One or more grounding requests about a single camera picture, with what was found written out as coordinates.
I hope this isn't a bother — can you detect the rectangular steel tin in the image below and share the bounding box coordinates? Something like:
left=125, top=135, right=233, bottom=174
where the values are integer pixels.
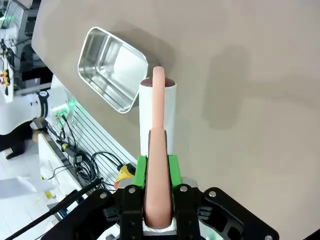
left=77, top=26, right=149, bottom=114

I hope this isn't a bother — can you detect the black power adapter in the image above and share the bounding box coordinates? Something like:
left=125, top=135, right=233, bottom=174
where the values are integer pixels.
left=56, top=139, right=85, bottom=165

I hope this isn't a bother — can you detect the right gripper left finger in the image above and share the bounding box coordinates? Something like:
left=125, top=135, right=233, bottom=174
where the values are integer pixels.
left=74, top=154, right=149, bottom=240

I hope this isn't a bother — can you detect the grey equipment rack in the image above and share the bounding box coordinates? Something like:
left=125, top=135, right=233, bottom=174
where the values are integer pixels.
left=3, top=0, right=40, bottom=35

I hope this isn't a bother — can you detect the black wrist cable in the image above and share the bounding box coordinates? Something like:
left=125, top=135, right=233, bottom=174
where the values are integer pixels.
left=0, top=177, right=105, bottom=240

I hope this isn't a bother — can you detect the red silicone spatula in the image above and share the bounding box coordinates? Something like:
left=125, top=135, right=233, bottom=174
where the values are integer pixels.
left=138, top=65, right=178, bottom=230

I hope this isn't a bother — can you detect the aluminium slotted base plate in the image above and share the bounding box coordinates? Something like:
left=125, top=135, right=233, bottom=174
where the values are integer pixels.
left=46, top=99, right=139, bottom=191

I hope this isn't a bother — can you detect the black coiled cable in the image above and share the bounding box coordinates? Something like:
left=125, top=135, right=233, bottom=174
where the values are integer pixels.
left=90, top=150, right=126, bottom=185

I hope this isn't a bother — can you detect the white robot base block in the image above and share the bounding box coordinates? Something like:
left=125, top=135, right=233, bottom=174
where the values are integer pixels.
left=49, top=74, right=77, bottom=126

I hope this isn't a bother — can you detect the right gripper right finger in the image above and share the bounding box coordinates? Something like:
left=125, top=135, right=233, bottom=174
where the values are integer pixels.
left=167, top=154, right=280, bottom=240

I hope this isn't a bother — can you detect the yellow emergency stop button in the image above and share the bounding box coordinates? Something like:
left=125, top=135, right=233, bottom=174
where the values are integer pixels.
left=114, top=163, right=138, bottom=189

